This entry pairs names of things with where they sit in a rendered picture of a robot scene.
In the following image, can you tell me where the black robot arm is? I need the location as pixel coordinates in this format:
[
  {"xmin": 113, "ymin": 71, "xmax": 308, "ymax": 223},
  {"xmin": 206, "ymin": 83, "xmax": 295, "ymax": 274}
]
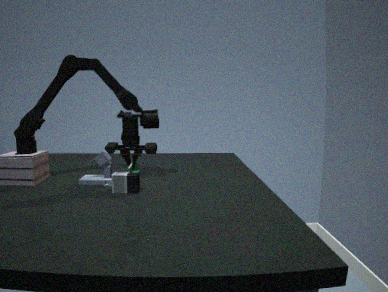
[{"xmin": 14, "ymin": 55, "xmax": 159, "ymax": 154}]

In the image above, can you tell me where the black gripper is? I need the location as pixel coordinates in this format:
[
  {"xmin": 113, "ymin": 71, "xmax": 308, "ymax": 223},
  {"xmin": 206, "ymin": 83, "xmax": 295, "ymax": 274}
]
[{"xmin": 105, "ymin": 129, "xmax": 157, "ymax": 171}]

